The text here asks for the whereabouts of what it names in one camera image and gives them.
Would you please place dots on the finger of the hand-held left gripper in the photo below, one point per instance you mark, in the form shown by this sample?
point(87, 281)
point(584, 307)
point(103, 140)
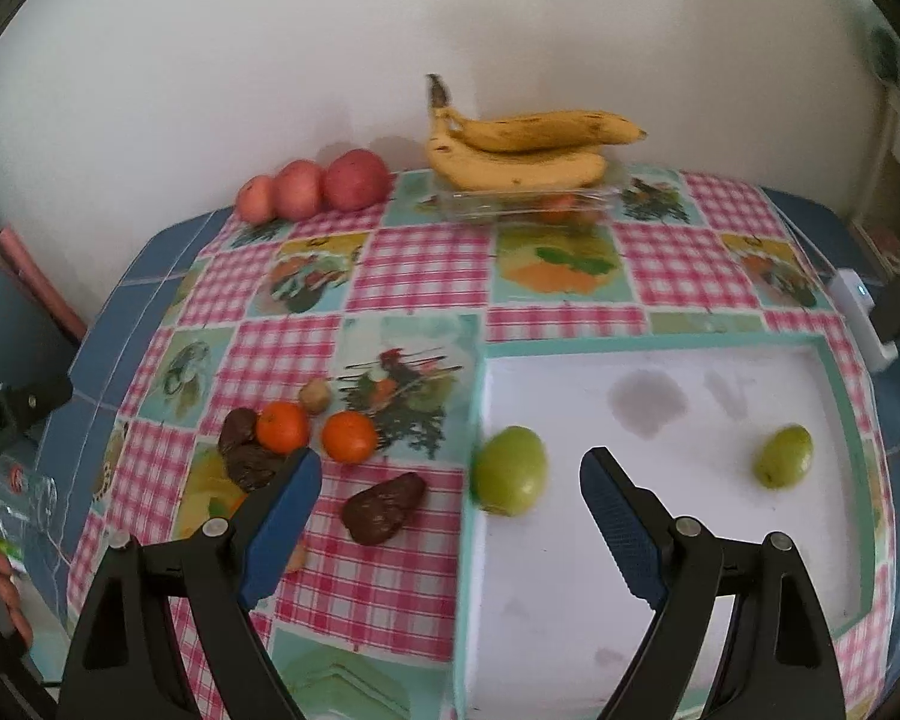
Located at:
point(15, 409)

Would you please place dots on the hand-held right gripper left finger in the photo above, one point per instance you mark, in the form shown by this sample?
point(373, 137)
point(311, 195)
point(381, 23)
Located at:
point(285, 525)

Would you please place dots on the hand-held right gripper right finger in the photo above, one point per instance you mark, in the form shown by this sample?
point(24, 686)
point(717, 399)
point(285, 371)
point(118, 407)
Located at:
point(619, 532)

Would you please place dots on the large brown dried date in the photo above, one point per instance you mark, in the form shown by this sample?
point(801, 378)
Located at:
point(382, 508)

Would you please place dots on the orange tangerine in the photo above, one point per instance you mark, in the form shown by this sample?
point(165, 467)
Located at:
point(283, 426)
point(349, 436)

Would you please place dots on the white tray with teal rim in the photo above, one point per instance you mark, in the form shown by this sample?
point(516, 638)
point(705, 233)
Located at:
point(720, 390)

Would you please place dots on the small brown dried date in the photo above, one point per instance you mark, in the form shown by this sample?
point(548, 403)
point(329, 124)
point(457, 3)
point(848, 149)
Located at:
point(237, 429)

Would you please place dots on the large green jujube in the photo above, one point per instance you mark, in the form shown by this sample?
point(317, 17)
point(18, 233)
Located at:
point(510, 470)

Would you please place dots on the small green jujube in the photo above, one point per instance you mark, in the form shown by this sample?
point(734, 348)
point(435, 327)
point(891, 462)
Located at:
point(784, 456)

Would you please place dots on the pink checked fruit-print tablecloth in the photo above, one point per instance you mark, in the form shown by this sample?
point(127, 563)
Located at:
point(420, 270)

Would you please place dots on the small red apple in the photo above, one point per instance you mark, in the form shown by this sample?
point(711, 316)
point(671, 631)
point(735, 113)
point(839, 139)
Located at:
point(255, 199)

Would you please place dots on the white charger box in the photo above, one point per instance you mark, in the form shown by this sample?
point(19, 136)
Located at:
point(859, 315)

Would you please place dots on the small orange fruit in container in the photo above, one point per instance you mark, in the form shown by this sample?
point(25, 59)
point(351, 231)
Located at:
point(559, 206)

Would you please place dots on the medium red apple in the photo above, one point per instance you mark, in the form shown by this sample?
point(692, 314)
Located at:
point(298, 189)

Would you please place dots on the large red apple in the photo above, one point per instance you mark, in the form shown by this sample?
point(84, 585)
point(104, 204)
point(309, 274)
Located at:
point(356, 180)

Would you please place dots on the clear plastic container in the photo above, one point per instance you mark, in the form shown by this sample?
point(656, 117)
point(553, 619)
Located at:
point(480, 206)

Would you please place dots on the white shelf unit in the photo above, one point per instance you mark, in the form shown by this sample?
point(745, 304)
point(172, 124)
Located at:
point(896, 157)

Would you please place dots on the pink chair frame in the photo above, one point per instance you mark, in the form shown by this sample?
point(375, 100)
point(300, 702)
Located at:
point(41, 289)

